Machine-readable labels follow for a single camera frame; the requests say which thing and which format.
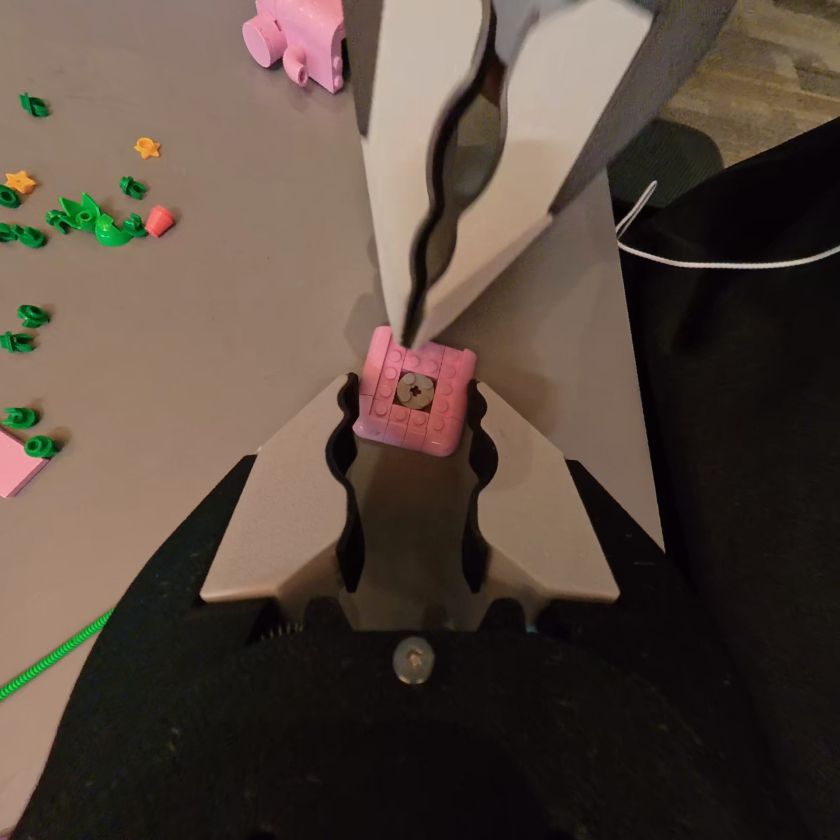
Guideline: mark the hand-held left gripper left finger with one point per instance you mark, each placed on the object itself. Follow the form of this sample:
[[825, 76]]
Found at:
[[282, 525]]

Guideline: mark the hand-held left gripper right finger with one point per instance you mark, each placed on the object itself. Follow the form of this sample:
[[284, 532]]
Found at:
[[544, 531]]

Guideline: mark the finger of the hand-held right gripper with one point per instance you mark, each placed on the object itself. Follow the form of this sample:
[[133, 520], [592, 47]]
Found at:
[[407, 79], [564, 98]]

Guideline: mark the pink curved brick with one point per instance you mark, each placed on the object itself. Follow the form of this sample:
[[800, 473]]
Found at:
[[420, 434], [387, 354], [371, 426]]

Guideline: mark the grey round tile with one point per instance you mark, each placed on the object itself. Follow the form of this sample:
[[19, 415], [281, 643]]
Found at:
[[415, 390]]

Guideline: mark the large pink toothed block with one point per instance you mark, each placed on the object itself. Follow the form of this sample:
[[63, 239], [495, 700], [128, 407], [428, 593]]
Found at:
[[302, 39]]

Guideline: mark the person's black jacket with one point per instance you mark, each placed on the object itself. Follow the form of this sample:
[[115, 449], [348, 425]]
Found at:
[[754, 459]]

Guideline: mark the green stick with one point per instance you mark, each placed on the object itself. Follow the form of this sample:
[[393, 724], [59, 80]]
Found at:
[[59, 653]]

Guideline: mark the yellow star piece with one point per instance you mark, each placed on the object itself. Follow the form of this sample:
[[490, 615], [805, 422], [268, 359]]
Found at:
[[148, 148], [21, 182]]

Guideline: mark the large pink smooth tile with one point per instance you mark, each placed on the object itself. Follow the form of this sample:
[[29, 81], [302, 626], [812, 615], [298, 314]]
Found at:
[[16, 463]]

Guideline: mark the red cone piece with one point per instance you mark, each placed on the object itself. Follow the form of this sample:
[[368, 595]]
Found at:
[[161, 221]]

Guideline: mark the scattered small green clips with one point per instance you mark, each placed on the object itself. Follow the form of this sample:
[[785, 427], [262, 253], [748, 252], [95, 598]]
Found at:
[[34, 315]]

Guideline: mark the green cone piece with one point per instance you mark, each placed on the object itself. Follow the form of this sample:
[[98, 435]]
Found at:
[[113, 235]]

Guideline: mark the green spiky leaf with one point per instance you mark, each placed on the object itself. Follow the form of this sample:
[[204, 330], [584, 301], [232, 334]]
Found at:
[[80, 213]]

